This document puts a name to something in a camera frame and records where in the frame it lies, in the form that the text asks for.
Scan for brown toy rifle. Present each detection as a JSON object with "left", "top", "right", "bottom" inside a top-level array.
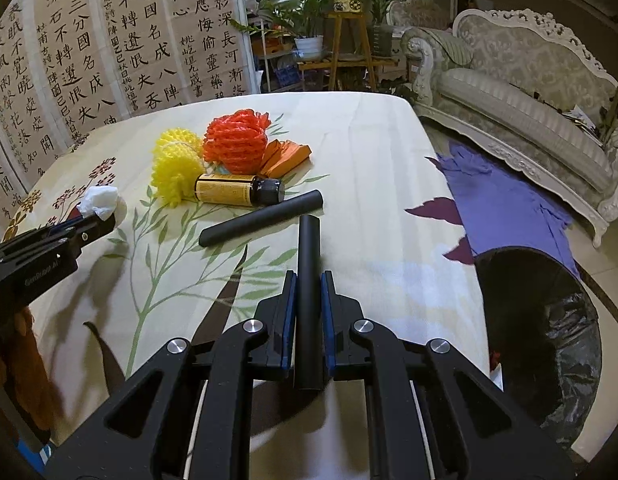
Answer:
[{"left": 596, "top": 75, "right": 618, "bottom": 146}]

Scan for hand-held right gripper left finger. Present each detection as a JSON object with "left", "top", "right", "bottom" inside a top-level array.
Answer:
[{"left": 49, "top": 269, "right": 297, "bottom": 480}]

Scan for brown bottle with yellow label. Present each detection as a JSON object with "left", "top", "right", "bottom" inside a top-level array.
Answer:
[{"left": 195, "top": 172, "right": 286, "bottom": 207}]

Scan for purple sheet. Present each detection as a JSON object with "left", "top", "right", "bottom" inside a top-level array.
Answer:
[{"left": 441, "top": 141, "right": 582, "bottom": 281}]

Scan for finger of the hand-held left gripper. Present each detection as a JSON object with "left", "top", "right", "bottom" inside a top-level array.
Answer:
[
  {"left": 48, "top": 211, "right": 100, "bottom": 236},
  {"left": 63, "top": 216, "right": 116, "bottom": 267}
]

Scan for floral cream tablecloth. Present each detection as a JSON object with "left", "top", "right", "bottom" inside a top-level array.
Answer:
[{"left": 0, "top": 91, "right": 505, "bottom": 480}]

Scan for small leafy floor plant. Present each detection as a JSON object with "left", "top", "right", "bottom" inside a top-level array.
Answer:
[{"left": 384, "top": 80, "right": 420, "bottom": 103}]

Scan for pile of papers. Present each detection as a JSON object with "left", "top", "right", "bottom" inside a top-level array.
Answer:
[{"left": 564, "top": 107, "right": 600, "bottom": 136}]

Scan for orange wrapper pieces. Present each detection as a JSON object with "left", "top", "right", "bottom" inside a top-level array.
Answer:
[{"left": 259, "top": 139, "right": 312, "bottom": 177}]

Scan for trash bin with black bag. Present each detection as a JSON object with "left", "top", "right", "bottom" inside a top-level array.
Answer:
[{"left": 473, "top": 247, "right": 604, "bottom": 448}]

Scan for person's left forearm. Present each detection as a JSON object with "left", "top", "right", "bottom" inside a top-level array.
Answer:
[{"left": 0, "top": 305, "right": 64, "bottom": 441}]

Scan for red foam fruit net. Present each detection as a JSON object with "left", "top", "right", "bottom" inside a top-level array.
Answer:
[{"left": 203, "top": 109, "right": 271, "bottom": 176}]

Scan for low wooden plant shelf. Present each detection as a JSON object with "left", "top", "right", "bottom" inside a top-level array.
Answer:
[{"left": 298, "top": 57, "right": 405, "bottom": 92}]

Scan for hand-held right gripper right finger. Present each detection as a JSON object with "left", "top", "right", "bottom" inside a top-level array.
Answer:
[{"left": 321, "top": 269, "right": 575, "bottom": 480}]

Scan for yellow foam fruit net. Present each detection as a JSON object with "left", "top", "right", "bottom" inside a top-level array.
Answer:
[{"left": 151, "top": 129, "right": 207, "bottom": 207}]

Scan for white tissue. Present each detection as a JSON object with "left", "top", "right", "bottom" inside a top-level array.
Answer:
[{"left": 76, "top": 186, "right": 120, "bottom": 221}]

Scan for ornate white armchair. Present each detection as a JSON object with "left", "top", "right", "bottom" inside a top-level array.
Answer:
[{"left": 386, "top": 0, "right": 457, "bottom": 31}]

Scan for ornate white sofa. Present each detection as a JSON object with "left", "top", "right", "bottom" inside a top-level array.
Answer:
[{"left": 401, "top": 7, "right": 618, "bottom": 248}]

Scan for black tube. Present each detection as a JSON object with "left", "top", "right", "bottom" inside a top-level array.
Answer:
[
  {"left": 199, "top": 189, "right": 324, "bottom": 248},
  {"left": 296, "top": 214, "right": 322, "bottom": 393}
]

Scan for plant in white pot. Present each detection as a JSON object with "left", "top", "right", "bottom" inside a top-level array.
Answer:
[{"left": 229, "top": 0, "right": 330, "bottom": 60}]

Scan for white metal rack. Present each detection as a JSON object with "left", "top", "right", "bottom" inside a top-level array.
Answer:
[{"left": 246, "top": 10, "right": 300, "bottom": 95}]

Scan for tall wooden plant stand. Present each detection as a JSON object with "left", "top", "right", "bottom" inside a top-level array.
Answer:
[{"left": 323, "top": 10, "right": 377, "bottom": 92}]

